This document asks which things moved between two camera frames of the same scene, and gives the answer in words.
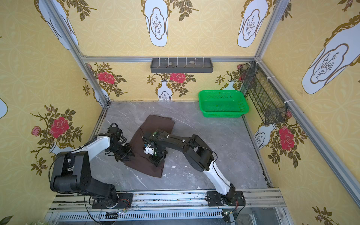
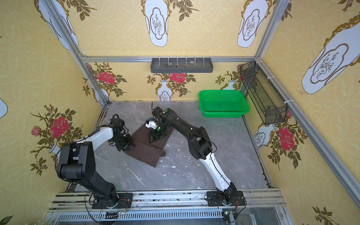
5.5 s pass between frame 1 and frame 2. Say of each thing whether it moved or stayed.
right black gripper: moved
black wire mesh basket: stayed
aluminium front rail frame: stayed
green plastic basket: stayed
